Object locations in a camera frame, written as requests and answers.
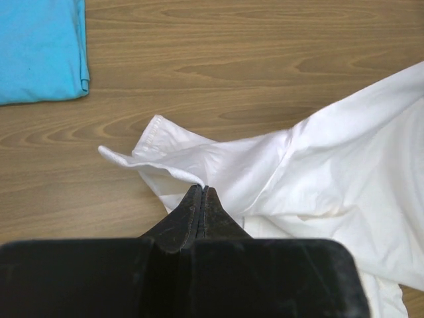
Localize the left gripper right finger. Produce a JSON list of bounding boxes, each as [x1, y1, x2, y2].
[[195, 187, 252, 240]]

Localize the white t shirt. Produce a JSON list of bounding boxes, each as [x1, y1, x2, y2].
[[98, 64, 423, 317]]

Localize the folded blue t shirt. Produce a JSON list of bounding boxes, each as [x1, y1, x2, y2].
[[1, 0, 90, 105]]

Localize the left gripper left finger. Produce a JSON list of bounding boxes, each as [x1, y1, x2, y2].
[[140, 185, 203, 253]]

